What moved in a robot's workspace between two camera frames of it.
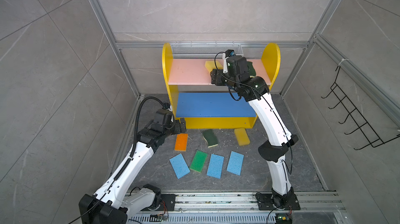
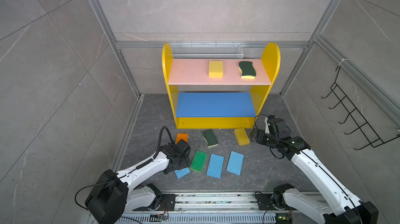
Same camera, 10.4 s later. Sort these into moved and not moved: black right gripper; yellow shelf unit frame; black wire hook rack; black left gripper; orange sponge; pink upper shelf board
Moved: black right gripper; black left gripper
Not moved: yellow shelf unit frame; pink upper shelf board; orange sponge; black wire hook rack
